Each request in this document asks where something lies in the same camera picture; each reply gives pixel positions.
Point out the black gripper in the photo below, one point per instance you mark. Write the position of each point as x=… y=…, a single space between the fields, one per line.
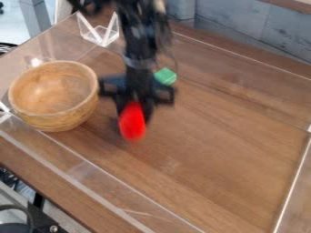
x=136 y=85

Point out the red plush strawberry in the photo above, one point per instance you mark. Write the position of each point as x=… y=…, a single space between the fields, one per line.
x=130 y=122

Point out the wooden bowl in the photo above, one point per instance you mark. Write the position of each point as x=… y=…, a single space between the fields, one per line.
x=53 y=96

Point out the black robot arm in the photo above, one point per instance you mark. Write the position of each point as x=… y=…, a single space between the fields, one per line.
x=146 y=33

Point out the green rectangular block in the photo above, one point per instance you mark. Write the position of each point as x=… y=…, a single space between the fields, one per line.
x=165 y=76

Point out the clear acrylic tray walls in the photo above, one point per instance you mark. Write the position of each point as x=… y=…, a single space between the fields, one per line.
x=224 y=154

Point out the black table clamp bracket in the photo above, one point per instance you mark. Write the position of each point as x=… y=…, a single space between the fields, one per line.
x=44 y=224

